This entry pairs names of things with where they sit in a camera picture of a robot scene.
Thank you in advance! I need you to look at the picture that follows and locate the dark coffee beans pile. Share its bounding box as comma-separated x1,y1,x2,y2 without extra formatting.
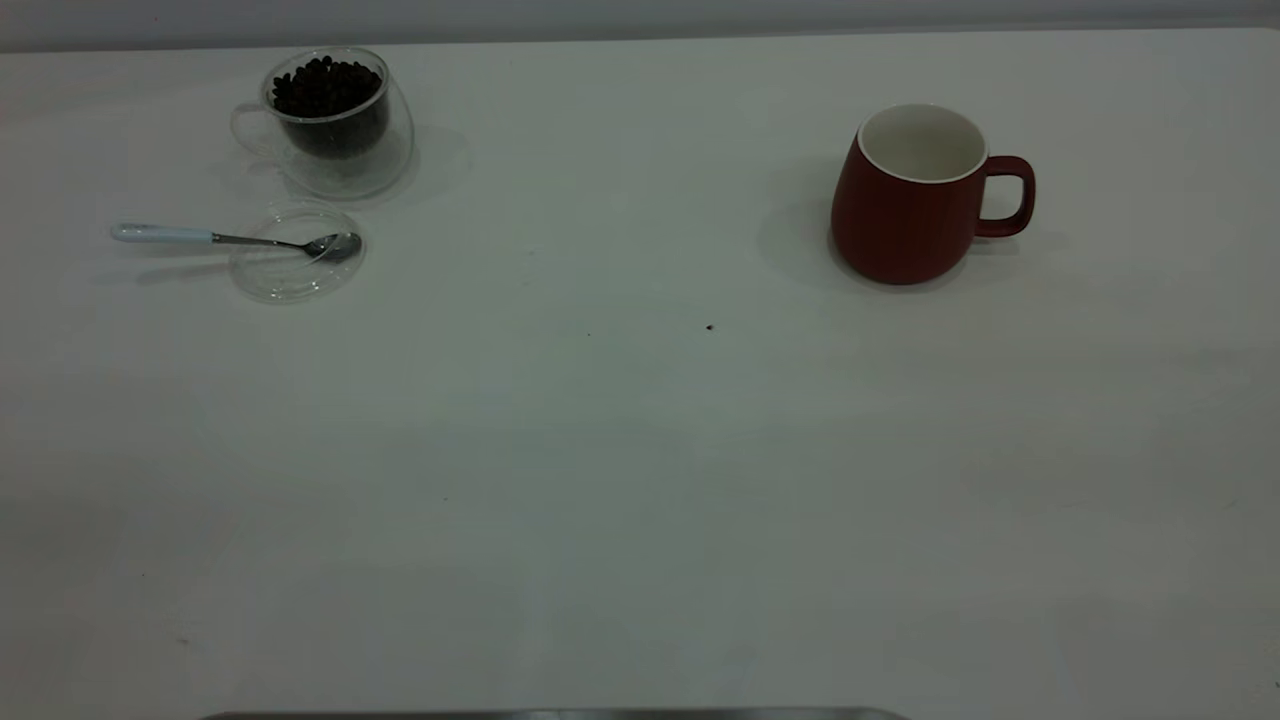
270,55,391,161

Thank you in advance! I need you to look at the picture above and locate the red ceramic mug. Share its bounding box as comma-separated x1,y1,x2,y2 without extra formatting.
829,103,1037,287

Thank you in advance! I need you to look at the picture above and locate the metal spoon pale blue handle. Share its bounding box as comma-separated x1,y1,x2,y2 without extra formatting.
110,222,362,264

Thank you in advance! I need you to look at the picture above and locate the clear round lid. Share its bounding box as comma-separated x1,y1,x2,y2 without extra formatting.
229,200,367,305

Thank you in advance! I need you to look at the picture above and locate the clear glass cup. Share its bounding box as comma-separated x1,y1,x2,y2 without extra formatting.
229,46,415,201

